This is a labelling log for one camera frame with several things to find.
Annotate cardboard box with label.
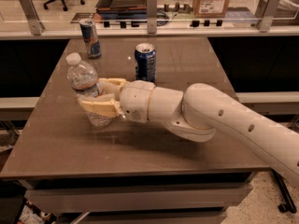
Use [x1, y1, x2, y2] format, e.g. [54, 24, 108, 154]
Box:
[192, 0, 230, 18]

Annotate clear plastic water bottle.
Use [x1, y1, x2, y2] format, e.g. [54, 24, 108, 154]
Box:
[64, 51, 114, 128]

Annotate grey table drawer unit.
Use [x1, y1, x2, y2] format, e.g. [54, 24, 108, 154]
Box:
[21, 172, 254, 224]

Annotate right metal glass bracket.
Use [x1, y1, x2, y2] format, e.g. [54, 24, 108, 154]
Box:
[257, 0, 280, 33]

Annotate metal glass bracket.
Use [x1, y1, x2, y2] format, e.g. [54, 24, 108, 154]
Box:
[19, 0, 44, 35]
[257, 0, 280, 33]
[147, 0, 157, 34]

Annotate slim blue energy drink can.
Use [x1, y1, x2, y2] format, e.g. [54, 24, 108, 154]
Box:
[79, 19, 102, 59]

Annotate middle metal glass bracket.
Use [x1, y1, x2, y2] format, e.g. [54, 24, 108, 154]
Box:
[147, 0, 157, 34]

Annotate black floor bar with caster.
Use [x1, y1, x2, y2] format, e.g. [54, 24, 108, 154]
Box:
[272, 170, 297, 214]

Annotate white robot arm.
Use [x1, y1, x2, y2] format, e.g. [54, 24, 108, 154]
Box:
[78, 78, 299, 186]

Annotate blue soda can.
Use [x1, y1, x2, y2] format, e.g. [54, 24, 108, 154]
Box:
[135, 43, 156, 82]

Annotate left metal glass bracket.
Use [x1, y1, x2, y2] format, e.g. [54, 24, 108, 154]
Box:
[19, 0, 44, 35]

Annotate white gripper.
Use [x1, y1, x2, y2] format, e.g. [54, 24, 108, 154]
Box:
[78, 78, 155, 123]

